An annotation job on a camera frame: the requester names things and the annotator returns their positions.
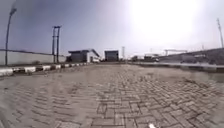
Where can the dark boxy building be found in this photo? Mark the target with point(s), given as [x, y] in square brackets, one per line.
[111, 55]

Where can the grey brick path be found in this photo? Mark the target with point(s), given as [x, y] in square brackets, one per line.
[113, 96]

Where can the grey low building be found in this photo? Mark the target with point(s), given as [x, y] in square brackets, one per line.
[80, 56]

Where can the overhead gantry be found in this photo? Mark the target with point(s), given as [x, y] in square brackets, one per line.
[175, 50]

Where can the black and white kerb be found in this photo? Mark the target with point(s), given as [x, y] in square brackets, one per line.
[190, 66]
[33, 68]

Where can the elevated road bridge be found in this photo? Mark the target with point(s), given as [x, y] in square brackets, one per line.
[200, 56]

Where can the street lamp pole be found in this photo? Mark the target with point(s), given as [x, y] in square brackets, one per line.
[8, 36]

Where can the thin pole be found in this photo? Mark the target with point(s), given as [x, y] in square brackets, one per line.
[220, 33]

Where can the twin-post pole frame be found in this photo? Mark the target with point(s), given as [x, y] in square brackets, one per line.
[57, 43]

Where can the pale long wall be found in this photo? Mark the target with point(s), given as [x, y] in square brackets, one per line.
[26, 57]

